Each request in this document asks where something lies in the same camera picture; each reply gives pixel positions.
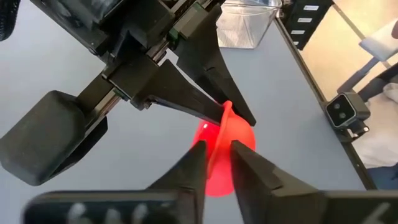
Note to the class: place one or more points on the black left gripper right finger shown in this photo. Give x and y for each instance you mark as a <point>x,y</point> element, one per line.
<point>280,205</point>

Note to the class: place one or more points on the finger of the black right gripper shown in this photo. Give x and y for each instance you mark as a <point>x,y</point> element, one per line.
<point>211,56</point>
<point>174,87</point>

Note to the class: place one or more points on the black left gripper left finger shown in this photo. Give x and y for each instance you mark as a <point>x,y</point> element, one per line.
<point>174,205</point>

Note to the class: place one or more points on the red measuring cup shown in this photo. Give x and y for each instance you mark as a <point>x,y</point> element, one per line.
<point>222,174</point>

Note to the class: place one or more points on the clear plastic basket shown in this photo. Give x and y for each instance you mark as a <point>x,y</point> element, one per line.
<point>245,25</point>

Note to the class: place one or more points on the person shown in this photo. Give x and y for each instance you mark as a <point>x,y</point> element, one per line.
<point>382,140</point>

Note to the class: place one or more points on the grey chair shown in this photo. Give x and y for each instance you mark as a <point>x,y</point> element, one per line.
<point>379,40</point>

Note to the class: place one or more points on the black table frame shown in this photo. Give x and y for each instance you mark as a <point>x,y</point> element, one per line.
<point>311,81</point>

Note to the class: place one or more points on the black table-level camera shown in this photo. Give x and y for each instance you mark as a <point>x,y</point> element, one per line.
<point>345,109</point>

